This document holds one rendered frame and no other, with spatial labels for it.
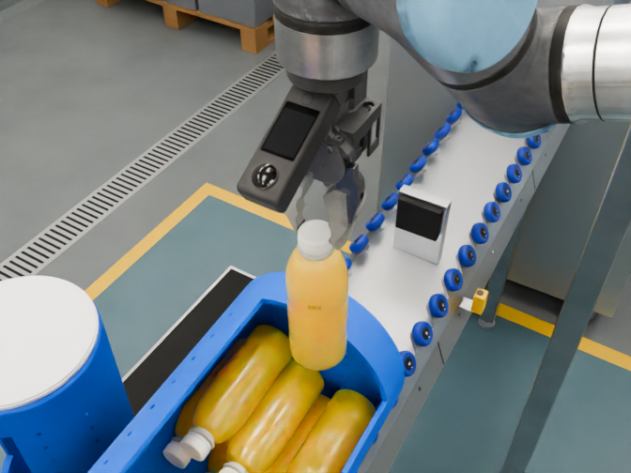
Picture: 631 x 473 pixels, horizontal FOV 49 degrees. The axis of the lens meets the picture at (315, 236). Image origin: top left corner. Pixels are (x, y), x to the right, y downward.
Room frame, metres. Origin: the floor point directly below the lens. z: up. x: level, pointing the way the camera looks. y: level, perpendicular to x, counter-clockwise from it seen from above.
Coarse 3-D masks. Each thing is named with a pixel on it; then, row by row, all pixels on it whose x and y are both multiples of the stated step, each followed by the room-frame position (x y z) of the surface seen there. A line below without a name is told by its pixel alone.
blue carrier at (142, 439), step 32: (256, 288) 0.67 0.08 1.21; (224, 320) 0.62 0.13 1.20; (256, 320) 0.71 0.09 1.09; (352, 320) 0.60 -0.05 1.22; (192, 352) 0.58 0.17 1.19; (224, 352) 0.67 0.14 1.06; (352, 352) 0.63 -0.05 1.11; (384, 352) 0.58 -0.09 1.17; (192, 384) 0.50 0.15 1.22; (352, 384) 0.63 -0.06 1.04; (384, 384) 0.55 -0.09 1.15; (160, 416) 0.46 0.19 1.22; (384, 416) 0.53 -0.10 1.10; (128, 448) 0.42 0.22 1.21; (160, 448) 0.51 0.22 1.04
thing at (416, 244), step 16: (400, 192) 1.04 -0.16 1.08; (416, 192) 1.03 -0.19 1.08; (400, 208) 1.02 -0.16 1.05; (416, 208) 1.00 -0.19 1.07; (432, 208) 0.99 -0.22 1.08; (448, 208) 1.00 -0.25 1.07; (400, 224) 1.02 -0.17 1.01; (416, 224) 1.00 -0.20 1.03; (432, 224) 0.98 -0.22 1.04; (400, 240) 1.03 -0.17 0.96; (416, 240) 1.01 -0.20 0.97; (432, 240) 1.00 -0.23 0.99; (432, 256) 1.00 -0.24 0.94
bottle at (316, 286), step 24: (288, 264) 0.54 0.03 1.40; (312, 264) 0.52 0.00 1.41; (336, 264) 0.53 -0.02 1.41; (288, 288) 0.52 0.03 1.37; (312, 288) 0.51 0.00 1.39; (336, 288) 0.51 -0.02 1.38; (288, 312) 0.53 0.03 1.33; (312, 312) 0.51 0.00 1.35; (336, 312) 0.51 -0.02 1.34; (312, 336) 0.51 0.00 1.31; (336, 336) 0.51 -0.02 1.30; (312, 360) 0.51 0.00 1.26; (336, 360) 0.52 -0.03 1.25
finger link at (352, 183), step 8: (344, 160) 0.53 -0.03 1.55; (352, 168) 0.51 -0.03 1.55; (344, 176) 0.52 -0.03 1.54; (352, 176) 0.51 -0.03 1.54; (360, 176) 0.52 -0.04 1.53; (336, 184) 0.52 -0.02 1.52; (344, 184) 0.52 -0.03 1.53; (352, 184) 0.51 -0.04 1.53; (360, 184) 0.52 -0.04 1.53; (352, 192) 0.51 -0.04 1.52; (360, 192) 0.51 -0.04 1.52; (352, 200) 0.51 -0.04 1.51; (360, 200) 0.51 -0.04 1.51; (352, 208) 0.51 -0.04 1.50; (352, 216) 0.51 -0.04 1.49
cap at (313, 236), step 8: (304, 224) 0.55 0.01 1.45; (312, 224) 0.55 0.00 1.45; (320, 224) 0.55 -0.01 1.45; (304, 232) 0.54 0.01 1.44; (312, 232) 0.54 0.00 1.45; (320, 232) 0.54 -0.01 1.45; (328, 232) 0.54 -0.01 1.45; (304, 240) 0.53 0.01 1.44; (312, 240) 0.53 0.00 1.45; (320, 240) 0.52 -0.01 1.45; (328, 240) 0.53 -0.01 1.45; (304, 248) 0.52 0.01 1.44; (312, 248) 0.52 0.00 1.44; (320, 248) 0.52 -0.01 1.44; (328, 248) 0.52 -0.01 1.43
